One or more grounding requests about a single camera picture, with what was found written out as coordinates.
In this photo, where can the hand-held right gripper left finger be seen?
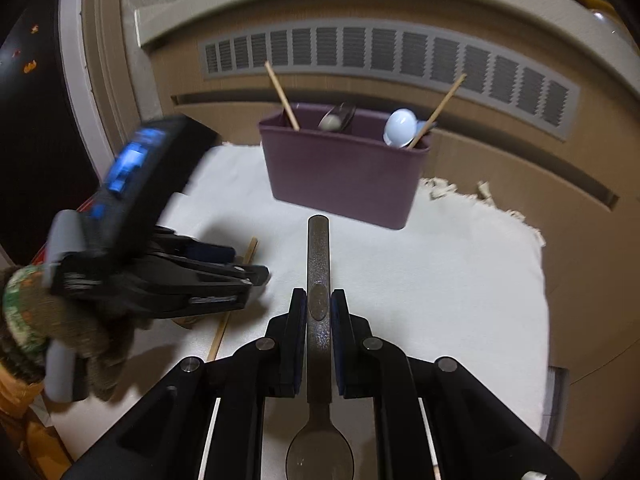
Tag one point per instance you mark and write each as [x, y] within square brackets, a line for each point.
[299, 340]

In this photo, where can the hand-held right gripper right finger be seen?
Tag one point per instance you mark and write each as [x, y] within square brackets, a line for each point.
[337, 345]

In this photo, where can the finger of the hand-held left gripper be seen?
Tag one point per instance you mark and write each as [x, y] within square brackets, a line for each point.
[200, 250]
[200, 290]

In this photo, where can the wooden chopstick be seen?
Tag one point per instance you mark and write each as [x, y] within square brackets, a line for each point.
[250, 252]
[442, 105]
[282, 97]

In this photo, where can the large steel spoon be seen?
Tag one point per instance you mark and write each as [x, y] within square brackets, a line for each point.
[318, 260]

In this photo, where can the purple plastic utensil holder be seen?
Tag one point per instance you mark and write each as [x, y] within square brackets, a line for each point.
[340, 180]

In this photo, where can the white plastic spoon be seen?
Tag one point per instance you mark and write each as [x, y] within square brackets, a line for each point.
[400, 127]

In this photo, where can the person's left hand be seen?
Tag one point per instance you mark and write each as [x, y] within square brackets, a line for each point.
[55, 320]

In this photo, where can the white fringed cloth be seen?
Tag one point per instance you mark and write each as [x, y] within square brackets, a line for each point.
[425, 270]

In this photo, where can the large grey vent grille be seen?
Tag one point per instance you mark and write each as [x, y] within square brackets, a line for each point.
[400, 60]

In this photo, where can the stone kitchen counter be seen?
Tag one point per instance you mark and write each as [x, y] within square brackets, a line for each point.
[450, 5]

